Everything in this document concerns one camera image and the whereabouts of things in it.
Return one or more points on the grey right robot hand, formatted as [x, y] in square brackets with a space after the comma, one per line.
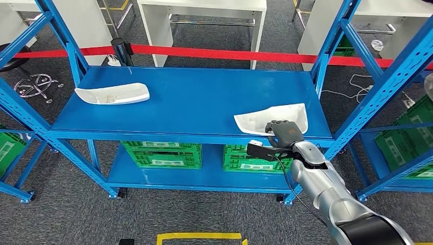
[287, 133]

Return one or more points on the green plastic crate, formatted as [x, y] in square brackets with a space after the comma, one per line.
[10, 152]
[135, 146]
[233, 167]
[346, 50]
[142, 162]
[385, 159]
[419, 111]
[233, 150]

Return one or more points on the chrome tube frame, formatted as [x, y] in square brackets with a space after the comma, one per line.
[108, 17]

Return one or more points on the white power strip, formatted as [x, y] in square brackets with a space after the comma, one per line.
[370, 88]

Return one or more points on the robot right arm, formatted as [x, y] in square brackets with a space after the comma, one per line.
[321, 189]

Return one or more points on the black belt stanchion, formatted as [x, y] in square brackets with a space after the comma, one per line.
[118, 47]

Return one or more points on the blue metal shelf rack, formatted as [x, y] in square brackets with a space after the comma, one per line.
[389, 182]
[189, 101]
[13, 192]

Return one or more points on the black stool with chrome base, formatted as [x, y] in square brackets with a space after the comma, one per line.
[10, 66]

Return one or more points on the white wide shell part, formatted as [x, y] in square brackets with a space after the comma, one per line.
[257, 120]

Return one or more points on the red barrier belt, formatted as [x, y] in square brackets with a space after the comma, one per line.
[220, 54]

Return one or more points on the clear crumpled plastic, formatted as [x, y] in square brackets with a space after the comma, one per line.
[377, 45]

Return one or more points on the chrome table footrest bar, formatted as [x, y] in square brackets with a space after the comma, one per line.
[372, 31]
[213, 23]

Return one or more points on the white long narrow shell part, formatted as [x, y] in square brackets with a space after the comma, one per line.
[135, 93]

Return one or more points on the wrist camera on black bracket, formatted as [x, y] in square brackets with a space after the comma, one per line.
[260, 152]

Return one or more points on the white grey wrapped bundle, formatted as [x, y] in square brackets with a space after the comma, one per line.
[428, 87]

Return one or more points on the white grey plug adapter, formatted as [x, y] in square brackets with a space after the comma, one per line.
[409, 100]

